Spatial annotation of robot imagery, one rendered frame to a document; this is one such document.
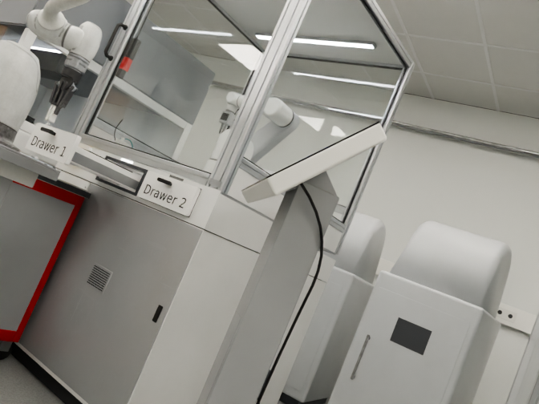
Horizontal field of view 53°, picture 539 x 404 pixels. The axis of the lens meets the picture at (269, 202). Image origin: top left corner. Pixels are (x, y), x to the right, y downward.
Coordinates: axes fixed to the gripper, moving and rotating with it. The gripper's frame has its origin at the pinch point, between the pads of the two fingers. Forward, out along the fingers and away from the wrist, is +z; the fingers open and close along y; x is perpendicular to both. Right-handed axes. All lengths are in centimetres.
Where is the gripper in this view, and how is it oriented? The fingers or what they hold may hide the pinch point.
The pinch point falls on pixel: (52, 113)
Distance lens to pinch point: 242.3
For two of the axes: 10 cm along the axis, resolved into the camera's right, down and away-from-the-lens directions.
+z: -3.9, 9.2, -1.0
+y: 8.0, 2.8, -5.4
